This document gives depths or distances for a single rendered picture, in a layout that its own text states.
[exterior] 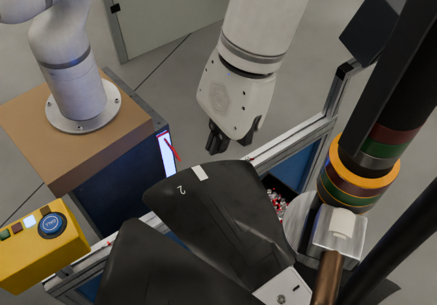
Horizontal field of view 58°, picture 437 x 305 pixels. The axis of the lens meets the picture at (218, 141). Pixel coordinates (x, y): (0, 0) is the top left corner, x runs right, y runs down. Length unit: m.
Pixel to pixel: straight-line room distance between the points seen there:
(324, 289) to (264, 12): 0.29
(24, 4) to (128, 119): 0.38
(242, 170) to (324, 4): 2.46
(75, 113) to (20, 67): 1.82
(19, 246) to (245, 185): 0.43
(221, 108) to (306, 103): 1.86
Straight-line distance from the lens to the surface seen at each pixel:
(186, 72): 2.49
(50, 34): 0.88
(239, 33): 0.45
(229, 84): 0.50
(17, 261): 0.83
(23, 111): 1.11
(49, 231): 0.81
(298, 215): 0.36
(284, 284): 0.62
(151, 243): 0.40
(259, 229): 0.64
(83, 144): 0.99
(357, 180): 0.25
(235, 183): 0.69
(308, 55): 2.66
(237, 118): 0.51
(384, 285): 0.87
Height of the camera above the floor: 1.78
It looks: 56 degrees down
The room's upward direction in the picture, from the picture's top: straight up
